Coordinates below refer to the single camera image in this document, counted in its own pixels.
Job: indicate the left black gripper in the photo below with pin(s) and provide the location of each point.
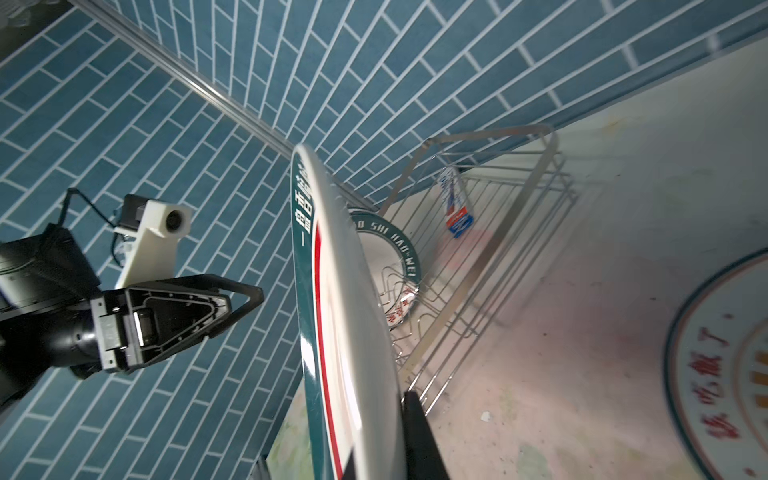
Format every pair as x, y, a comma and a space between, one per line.
124, 330

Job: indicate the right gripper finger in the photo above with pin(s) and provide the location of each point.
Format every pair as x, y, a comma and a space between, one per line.
423, 459

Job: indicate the red ring green plate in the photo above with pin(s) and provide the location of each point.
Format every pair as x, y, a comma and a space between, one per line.
352, 394

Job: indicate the grey rim hao plate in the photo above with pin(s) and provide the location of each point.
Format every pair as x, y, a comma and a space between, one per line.
393, 263

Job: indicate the metal wire dish rack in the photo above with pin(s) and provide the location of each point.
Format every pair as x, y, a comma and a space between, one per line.
520, 193

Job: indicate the thin red rim plate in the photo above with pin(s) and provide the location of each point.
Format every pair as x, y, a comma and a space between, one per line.
715, 371

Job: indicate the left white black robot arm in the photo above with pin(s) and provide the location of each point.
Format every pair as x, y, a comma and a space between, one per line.
54, 314

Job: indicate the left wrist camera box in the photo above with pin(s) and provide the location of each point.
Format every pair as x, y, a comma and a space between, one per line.
154, 229

